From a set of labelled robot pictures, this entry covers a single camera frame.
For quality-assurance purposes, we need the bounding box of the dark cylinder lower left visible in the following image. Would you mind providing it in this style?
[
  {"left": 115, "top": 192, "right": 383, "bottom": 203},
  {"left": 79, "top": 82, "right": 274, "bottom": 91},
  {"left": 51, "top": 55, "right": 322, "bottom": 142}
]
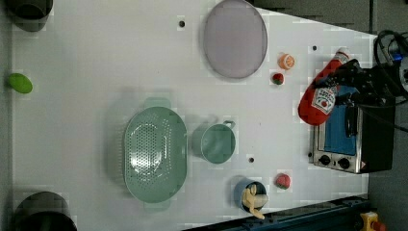
[{"left": 13, "top": 192, "right": 78, "bottom": 231}]

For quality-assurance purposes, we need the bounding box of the peeled banana toy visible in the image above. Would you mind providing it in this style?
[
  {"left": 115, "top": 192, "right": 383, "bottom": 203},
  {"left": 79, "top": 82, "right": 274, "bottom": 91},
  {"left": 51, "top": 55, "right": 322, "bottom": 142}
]
[{"left": 242, "top": 184, "right": 268, "bottom": 219}]

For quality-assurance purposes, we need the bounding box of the green oval toy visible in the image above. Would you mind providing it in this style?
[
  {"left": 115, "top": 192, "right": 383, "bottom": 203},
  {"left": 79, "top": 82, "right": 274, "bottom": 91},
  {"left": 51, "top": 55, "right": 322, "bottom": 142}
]
[{"left": 8, "top": 73, "right": 33, "bottom": 94}]

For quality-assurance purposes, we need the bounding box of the yellow red emergency button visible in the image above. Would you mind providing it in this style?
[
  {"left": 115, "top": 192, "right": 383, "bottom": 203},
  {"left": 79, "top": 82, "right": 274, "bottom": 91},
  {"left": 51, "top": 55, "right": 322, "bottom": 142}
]
[{"left": 360, "top": 212, "right": 387, "bottom": 231}]

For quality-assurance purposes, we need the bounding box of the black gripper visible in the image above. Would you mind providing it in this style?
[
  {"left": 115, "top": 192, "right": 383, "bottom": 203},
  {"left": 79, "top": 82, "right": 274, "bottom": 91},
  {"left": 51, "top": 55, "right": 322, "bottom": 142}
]
[{"left": 314, "top": 59, "right": 401, "bottom": 106}]

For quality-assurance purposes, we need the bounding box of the red strawberry toy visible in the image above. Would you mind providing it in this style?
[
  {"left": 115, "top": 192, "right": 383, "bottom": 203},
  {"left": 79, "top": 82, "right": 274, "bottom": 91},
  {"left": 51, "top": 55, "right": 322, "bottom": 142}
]
[{"left": 274, "top": 173, "right": 291, "bottom": 190}]

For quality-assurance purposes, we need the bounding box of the dark cylinder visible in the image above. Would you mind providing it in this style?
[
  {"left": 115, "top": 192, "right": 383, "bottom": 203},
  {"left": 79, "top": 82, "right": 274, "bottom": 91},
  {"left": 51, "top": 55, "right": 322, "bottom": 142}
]
[
  {"left": 13, "top": 192, "right": 78, "bottom": 231},
  {"left": 5, "top": 0, "right": 54, "bottom": 32}
]

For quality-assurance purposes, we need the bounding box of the red ketchup bottle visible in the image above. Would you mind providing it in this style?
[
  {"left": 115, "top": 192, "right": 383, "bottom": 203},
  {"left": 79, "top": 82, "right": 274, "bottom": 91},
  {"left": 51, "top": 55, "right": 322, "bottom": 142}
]
[{"left": 297, "top": 47, "right": 350, "bottom": 126}]

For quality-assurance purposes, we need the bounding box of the lilac round plate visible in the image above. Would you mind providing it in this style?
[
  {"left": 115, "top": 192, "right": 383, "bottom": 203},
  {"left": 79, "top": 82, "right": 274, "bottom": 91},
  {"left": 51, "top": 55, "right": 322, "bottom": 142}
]
[{"left": 203, "top": 0, "right": 268, "bottom": 78}]

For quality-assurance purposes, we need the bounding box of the small red green fruit toy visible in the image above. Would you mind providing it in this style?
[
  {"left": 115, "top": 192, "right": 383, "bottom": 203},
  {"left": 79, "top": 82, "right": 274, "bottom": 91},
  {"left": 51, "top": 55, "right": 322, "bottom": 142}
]
[{"left": 272, "top": 73, "right": 284, "bottom": 85}]

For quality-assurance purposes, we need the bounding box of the black toaster oven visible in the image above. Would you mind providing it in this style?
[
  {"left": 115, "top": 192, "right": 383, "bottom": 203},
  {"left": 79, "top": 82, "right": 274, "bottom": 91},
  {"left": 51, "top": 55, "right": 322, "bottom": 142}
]
[{"left": 311, "top": 105, "right": 395, "bottom": 174}]

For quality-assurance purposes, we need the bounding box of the orange slice toy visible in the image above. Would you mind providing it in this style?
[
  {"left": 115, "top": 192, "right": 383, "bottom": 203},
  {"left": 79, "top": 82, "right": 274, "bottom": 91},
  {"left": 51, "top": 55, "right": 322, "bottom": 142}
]
[{"left": 278, "top": 54, "right": 295, "bottom": 70}]

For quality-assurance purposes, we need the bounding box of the green oval strainer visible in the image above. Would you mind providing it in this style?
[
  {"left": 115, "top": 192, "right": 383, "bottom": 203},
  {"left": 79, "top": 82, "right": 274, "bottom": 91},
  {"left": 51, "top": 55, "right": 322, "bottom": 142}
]
[{"left": 123, "top": 97, "right": 188, "bottom": 204}]

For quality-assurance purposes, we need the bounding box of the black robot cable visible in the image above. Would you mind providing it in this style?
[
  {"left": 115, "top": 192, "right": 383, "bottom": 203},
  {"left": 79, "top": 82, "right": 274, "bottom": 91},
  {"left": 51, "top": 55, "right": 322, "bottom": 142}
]
[{"left": 373, "top": 29, "right": 408, "bottom": 133}]

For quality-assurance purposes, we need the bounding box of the green mug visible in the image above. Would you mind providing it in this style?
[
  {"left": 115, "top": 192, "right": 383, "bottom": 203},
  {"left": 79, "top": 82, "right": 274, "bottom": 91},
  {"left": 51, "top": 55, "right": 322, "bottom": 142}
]
[{"left": 191, "top": 120, "right": 236, "bottom": 165}]

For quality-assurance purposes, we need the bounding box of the dark cylinder upper left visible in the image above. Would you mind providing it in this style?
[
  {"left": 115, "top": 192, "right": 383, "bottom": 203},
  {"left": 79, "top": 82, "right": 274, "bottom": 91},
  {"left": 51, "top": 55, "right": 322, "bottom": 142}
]
[{"left": 5, "top": 0, "right": 54, "bottom": 32}]

